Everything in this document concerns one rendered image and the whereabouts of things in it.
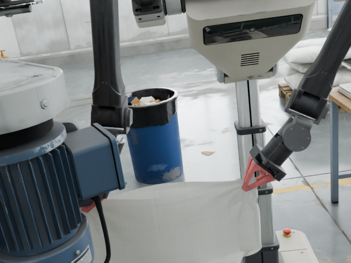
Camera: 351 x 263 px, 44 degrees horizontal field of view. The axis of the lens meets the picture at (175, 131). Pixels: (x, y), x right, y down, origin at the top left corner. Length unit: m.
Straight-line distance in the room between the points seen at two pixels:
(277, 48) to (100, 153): 0.91
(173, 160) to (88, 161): 2.71
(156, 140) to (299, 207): 1.11
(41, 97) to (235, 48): 0.93
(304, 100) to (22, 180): 0.63
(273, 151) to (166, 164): 2.37
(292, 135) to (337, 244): 1.75
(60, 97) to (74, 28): 8.53
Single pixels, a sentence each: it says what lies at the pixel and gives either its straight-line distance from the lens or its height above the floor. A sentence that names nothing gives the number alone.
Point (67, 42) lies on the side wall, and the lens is 9.21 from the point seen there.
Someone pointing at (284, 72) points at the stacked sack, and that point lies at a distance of 4.87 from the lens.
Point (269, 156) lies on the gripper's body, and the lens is 1.02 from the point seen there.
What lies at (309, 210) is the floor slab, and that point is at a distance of 2.93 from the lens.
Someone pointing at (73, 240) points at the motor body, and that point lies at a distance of 0.70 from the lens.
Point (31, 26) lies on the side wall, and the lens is 9.32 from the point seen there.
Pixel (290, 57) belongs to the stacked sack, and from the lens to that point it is 4.43.
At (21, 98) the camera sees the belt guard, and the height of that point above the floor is 1.40.
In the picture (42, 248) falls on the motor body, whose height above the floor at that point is 1.18.
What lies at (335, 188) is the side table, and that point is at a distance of 2.97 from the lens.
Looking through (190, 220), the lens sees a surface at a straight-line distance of 1.06.
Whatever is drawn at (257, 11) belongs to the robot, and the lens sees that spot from 1.33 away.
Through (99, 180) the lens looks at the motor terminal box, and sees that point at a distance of 0.69.
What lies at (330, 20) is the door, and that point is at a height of 0.14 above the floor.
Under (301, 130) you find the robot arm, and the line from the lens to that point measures 0.94.
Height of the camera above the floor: 1.53
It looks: 20 degrees down
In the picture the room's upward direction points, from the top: 8 degrees counter-clockwise
